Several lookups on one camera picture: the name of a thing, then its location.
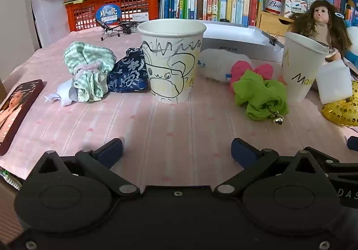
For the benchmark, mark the row of small paperback books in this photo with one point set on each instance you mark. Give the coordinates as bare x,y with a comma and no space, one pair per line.
335,1

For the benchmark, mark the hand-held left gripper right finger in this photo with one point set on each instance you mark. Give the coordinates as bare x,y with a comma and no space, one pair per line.
244,152

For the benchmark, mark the black binder clip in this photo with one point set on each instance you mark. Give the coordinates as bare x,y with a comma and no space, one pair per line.
271,38

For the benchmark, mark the small black gadget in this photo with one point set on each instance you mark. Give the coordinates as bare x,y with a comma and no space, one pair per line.
224,20

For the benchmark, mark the gold sequin pouch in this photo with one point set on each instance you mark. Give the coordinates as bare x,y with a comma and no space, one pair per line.
344,113

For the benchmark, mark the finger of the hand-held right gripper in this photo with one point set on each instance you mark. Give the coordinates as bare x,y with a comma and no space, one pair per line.
327,156
353,144

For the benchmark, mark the white shallow box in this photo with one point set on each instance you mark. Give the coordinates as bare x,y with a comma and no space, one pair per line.
232,40

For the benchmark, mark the brown-haired doll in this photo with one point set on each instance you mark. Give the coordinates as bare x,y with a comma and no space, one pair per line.
321,15

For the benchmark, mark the miniature black bicycle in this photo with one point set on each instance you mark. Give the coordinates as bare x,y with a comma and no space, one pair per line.
114,31

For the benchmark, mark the red smartphone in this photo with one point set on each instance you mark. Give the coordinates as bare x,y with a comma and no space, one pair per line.
14,110

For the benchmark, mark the blue and white plush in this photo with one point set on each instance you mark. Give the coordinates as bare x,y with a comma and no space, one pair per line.
353,54

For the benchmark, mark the red plastic crate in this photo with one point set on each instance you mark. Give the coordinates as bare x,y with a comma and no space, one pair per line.
84,15

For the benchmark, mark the green checked cloth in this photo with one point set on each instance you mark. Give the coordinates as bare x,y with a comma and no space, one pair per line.
89,82

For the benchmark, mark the pink heart plush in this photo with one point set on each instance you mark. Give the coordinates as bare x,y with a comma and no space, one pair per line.
242,69

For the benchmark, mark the white fluffy plush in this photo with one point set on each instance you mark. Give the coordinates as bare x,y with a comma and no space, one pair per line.
215,65

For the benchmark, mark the white paper board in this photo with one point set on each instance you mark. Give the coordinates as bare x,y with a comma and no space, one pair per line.
47,20

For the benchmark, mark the wooden drawer box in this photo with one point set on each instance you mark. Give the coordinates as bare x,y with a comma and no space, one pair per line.
271,22

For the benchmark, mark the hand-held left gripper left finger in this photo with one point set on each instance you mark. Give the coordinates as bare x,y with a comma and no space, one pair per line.
110,152

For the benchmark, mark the white foam block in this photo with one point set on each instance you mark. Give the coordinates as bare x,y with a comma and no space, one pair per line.
334,82

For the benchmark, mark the blue floral pouch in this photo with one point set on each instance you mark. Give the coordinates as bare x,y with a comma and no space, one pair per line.
128,76

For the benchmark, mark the green scrunchie with bell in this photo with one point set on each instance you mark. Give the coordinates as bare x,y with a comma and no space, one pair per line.
257,93

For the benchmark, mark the white paper scraps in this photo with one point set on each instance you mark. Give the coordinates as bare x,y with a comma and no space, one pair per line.
65,93

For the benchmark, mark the large paper cup with drawing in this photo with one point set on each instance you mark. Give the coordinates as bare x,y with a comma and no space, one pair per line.
173,71

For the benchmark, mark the paper cup with yellow scribble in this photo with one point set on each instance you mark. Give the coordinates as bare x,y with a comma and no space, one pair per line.
299,71

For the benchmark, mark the pink tablecloth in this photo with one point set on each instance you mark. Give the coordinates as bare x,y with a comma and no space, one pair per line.
179,124

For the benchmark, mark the small white printed carton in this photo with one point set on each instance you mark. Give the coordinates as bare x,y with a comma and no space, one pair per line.
293,6

